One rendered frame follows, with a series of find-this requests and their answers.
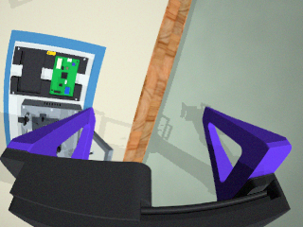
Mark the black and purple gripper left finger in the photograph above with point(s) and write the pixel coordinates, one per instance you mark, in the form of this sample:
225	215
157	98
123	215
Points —
46	139

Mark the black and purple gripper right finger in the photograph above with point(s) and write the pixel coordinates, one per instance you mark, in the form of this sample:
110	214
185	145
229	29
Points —
262	152

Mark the green circuit board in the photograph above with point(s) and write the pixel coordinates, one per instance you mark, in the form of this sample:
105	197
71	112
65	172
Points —
64	76

